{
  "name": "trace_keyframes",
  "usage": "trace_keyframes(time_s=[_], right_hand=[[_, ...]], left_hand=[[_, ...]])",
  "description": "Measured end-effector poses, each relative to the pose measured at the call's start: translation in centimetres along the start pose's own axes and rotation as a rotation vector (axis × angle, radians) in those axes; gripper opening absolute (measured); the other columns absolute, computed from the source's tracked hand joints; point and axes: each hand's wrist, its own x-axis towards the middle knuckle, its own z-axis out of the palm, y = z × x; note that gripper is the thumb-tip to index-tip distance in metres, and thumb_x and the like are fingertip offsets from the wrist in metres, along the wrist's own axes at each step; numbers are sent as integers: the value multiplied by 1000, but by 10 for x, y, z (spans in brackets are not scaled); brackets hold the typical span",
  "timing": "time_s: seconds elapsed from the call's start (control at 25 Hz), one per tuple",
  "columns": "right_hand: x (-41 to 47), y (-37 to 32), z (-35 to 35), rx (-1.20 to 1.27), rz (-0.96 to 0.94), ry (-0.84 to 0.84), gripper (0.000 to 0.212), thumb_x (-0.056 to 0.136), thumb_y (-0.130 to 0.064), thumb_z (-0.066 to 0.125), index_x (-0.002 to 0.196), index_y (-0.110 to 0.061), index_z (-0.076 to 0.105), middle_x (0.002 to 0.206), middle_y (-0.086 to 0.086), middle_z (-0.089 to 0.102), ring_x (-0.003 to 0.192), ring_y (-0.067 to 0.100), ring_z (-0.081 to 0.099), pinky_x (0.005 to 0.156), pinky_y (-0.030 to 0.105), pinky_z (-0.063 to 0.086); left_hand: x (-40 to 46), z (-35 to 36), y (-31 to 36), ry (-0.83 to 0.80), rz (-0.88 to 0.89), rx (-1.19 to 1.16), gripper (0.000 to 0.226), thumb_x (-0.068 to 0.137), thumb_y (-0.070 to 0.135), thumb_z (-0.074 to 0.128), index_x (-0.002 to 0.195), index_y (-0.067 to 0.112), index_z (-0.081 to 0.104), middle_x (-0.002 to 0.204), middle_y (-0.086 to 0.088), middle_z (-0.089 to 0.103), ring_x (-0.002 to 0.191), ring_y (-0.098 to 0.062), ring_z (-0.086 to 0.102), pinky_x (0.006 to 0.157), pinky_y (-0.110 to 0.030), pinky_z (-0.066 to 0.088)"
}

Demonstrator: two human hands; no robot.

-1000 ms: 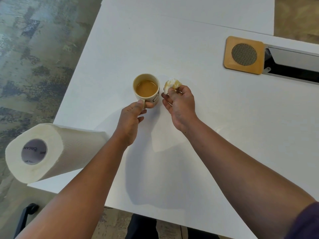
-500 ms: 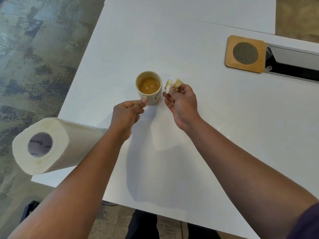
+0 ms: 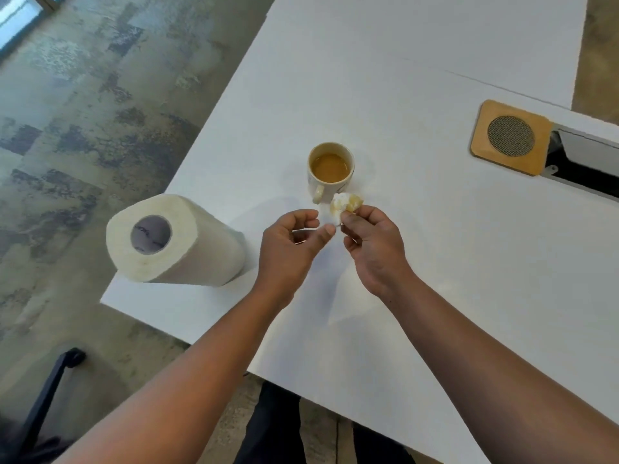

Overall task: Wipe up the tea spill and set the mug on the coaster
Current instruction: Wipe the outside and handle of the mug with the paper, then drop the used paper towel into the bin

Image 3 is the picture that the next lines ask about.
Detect white paper towel roll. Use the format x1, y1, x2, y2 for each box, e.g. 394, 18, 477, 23
105, 194, 247, 287

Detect brown milky coffee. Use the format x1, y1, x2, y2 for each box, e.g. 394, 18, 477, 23
312, 153, 351, 183

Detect person's right hand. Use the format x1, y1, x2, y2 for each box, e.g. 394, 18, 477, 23
340, 205, 417, 300

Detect person's left forearm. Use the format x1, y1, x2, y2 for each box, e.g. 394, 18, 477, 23
52, 284, 297, 464

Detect person's right forearm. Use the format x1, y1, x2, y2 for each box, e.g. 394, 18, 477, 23
382, 274, 619, 464

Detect grey desk cable hatch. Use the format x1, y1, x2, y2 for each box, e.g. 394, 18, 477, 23
541, 124, 619, 204

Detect person's left hand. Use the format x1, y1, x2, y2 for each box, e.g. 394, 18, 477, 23
252, 209, 337, 305

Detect glass window with frame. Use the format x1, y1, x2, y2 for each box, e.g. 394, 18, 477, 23
0, 0, 69, 57

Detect person's black trousers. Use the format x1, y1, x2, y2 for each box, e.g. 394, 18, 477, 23
233, 382, 418, 464

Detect stained paper tissue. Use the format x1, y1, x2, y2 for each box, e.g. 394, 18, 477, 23
330, 191, 364, 226

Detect square wooden mesh coaster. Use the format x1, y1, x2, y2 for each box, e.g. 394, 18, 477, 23
470, 99, 553, 177

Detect cream ceramic mug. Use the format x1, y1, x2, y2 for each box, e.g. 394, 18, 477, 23
308, 142, 356, 205

